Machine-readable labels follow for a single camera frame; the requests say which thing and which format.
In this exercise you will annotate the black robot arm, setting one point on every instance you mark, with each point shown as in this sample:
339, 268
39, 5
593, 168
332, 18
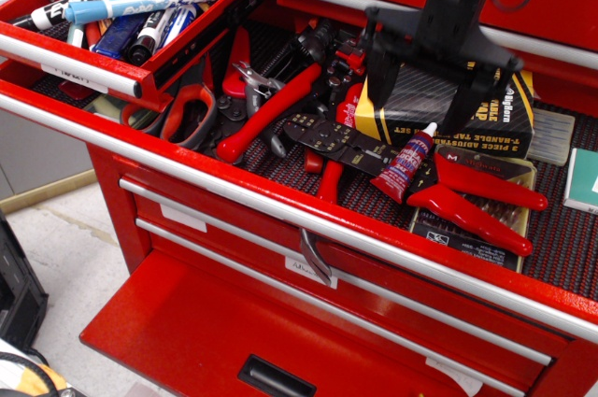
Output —
443, 38

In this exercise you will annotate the red tool chest cabinet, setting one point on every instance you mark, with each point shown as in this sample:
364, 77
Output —
462, 336

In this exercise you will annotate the small red marker drawer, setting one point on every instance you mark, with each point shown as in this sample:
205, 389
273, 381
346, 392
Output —
64, 53

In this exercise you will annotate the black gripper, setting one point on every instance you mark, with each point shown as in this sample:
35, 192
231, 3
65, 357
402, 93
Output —
444, 37

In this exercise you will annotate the blue rectangular eraser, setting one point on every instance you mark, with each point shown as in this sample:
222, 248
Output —
119, 35

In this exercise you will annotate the small red wire stripper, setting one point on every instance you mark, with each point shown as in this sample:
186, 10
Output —
233, 84

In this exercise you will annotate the teal white box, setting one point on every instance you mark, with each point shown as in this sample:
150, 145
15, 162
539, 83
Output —
581, 184

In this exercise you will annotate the clear plastic bit case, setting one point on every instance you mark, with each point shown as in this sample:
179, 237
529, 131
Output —
552, 137

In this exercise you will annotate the drill bit index case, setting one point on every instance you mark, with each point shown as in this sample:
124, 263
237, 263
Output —
477, 204

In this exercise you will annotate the silver hook on handle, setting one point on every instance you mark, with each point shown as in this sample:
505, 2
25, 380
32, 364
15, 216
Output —
308, 246

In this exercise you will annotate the black capped dry-erase marker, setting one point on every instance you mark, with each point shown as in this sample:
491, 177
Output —
150, 36

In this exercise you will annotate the red grey handled scissors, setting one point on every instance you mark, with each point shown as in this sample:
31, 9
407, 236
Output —
189, 117

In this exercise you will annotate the large red tool drawer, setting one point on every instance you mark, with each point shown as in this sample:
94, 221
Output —
327, 159

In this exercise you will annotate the black yellow tap wrench box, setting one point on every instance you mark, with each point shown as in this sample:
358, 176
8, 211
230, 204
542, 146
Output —
502, 126

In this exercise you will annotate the red threadlocker glue tube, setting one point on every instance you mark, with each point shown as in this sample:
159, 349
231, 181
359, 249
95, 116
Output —
396, 178

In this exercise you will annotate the long red handled pliers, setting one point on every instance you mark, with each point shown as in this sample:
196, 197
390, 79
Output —
232, 147

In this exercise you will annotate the black plastic crate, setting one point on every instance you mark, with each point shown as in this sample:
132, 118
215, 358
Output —
23, 299

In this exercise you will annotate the red handled wire crimper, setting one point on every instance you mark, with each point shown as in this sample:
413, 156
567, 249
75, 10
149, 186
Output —
341, 143

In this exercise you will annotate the open red bottom drawer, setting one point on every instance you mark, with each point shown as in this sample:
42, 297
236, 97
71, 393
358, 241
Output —
192, 328

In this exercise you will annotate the light blue Expo marker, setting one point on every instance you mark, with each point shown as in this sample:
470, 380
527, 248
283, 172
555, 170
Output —
81, 12

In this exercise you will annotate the black Expo marker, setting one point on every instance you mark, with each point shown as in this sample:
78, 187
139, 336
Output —
43, 18

